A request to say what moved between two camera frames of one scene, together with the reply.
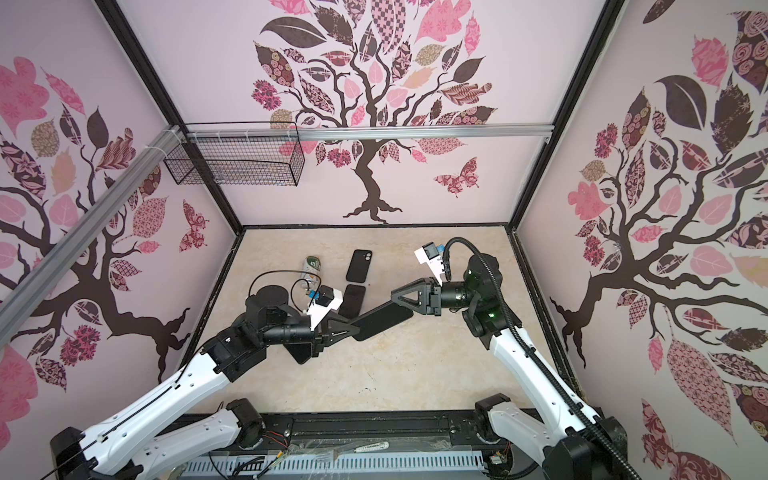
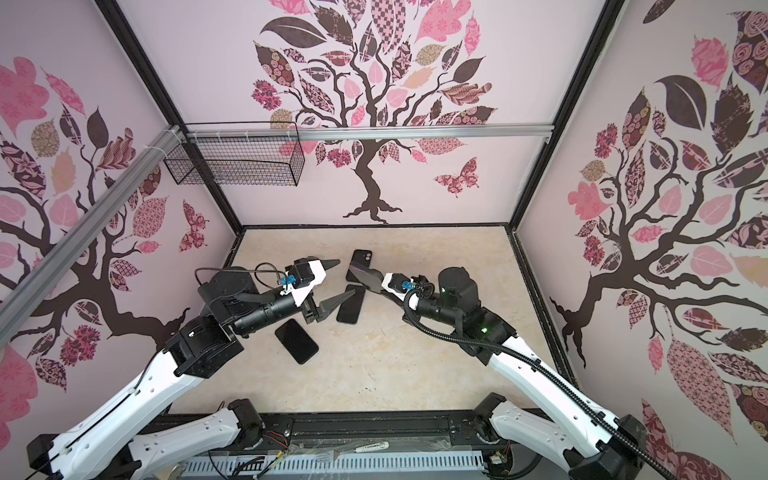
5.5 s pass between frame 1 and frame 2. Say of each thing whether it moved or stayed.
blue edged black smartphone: stayed
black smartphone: stayed
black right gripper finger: moved
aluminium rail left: stayed
